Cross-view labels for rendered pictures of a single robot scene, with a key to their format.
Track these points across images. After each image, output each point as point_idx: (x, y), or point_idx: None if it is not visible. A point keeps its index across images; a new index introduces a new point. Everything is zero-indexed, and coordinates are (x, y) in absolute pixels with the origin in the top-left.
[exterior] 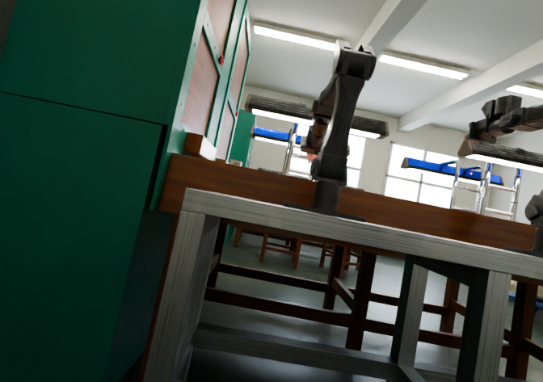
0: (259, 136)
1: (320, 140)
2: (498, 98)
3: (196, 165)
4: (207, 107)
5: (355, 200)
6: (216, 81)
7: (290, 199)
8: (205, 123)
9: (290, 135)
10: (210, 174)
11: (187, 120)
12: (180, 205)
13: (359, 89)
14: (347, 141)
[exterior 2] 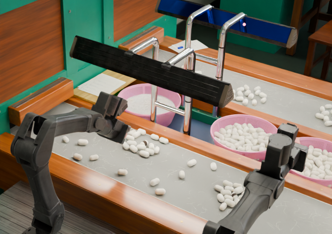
0: (166, 14)
1: (107, 136)
2: (269, 136)
3: (3, 157)
4: (50, 39)
5: (119, 214)
6: None
7: (71, 200)
8: (58, 52)
9: (186, 30)
10: (13, 165)
11: (6, 94)
12: (3, 184)
13: (35, 175)
14: (45, 206)
